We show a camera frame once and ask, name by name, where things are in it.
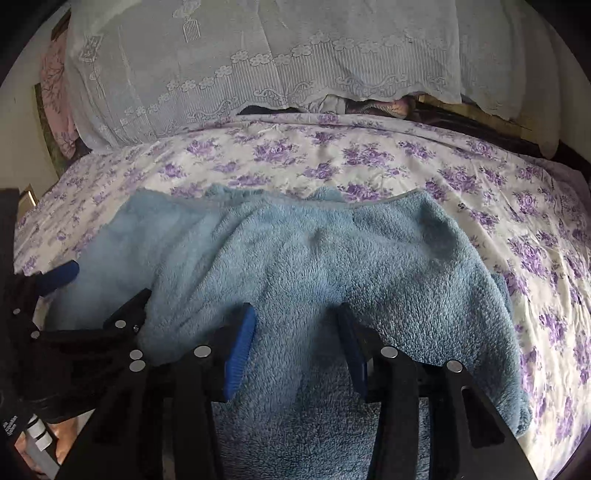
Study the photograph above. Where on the blue fleece jacket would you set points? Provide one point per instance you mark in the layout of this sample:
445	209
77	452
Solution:
323	258

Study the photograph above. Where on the light wooden frame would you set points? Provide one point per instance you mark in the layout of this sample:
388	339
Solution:
28	197

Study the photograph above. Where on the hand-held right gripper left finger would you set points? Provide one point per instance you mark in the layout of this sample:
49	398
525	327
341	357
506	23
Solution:
240	350

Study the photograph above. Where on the pink floral cloth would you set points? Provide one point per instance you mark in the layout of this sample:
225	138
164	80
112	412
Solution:
57	92

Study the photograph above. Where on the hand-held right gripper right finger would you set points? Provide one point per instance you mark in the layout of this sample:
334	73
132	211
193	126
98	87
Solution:
353	350

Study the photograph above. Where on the white lace cover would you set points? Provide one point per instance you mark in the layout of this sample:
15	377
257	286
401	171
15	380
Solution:
277	46

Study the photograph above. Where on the wooden board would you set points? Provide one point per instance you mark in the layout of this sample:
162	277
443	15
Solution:
485	120

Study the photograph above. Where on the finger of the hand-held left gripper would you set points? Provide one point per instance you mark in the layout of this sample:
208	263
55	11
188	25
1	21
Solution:
60	274
127	314

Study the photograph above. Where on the purple floral bedsheet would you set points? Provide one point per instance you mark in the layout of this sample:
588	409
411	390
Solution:
369	161

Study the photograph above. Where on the dark blanket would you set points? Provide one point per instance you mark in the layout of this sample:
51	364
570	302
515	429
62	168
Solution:
258	110

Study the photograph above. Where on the person's left hand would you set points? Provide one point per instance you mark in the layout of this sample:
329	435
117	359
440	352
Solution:
64	438

